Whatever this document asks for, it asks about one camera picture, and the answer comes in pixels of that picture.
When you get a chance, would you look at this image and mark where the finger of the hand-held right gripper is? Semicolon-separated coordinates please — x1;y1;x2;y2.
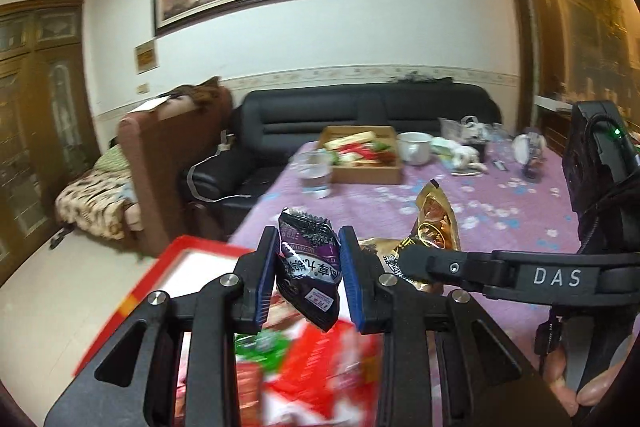
395;243;501;295

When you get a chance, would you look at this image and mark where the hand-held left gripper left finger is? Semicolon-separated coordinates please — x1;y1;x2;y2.
44;227;279;427

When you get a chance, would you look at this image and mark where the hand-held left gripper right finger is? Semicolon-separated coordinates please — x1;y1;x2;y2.
338;225;573;427

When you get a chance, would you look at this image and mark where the brown snack bag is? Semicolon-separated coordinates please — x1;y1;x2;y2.
357;237;443;294

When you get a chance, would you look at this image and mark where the black white snack packet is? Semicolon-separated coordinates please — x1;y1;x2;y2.
276;207;346;333

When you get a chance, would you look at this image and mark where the red box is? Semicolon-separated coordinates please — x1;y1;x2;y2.
72;234;386;427

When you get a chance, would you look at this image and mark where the red snack packet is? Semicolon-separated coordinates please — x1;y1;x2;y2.
265;322;383;427

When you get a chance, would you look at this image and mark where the person's right hand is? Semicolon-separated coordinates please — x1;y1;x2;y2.
542;334;640;420

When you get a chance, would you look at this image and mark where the gold snack bag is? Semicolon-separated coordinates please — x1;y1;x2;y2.
414;179;462;253

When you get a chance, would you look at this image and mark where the purple floral tablecloth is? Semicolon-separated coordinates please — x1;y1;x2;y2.
227;138;640;427

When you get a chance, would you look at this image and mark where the cardboard box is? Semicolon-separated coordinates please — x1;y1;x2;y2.
320;125;405;185

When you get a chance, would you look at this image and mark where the clear plastic cup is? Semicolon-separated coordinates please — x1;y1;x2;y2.
299;150;333;199

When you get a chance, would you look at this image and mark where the white figurine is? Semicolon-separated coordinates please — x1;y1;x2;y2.
432;139;488;175

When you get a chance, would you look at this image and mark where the white cup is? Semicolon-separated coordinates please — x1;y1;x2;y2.
397;132;435;166

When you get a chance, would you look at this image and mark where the pile of boxed snack packets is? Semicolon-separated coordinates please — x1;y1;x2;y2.
325;132;398;168

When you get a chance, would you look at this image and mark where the white plastic jar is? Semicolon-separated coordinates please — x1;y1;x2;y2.
512;132;548;165

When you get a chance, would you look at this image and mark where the brown armchair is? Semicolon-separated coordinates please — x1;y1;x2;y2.
117;84;236;258

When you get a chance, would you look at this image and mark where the black sofa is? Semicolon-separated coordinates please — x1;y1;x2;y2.
180;83;502;243

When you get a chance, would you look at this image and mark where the white flat box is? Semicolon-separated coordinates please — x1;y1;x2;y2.
535;94;573;110

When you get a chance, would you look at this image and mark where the floral blanket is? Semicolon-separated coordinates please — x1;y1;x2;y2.
55;144;141;240

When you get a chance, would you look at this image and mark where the green pillow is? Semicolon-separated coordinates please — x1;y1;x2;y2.
95;144;131;172

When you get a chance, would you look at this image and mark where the olive cloth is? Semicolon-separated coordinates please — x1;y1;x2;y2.
172;77;223;110

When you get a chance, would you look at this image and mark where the white paper sheet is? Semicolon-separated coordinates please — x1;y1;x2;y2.
127;96;171;114

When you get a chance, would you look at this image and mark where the glass display cabinet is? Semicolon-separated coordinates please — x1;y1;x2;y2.
530;0;640;132

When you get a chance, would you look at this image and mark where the wooden wardrobe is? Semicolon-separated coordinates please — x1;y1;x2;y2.
0;0;101;288

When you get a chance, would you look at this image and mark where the grey strap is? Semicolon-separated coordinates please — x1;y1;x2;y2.
186;129;261;205

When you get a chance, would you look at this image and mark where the small wall plaque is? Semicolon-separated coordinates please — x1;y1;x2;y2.
134;38;160;74

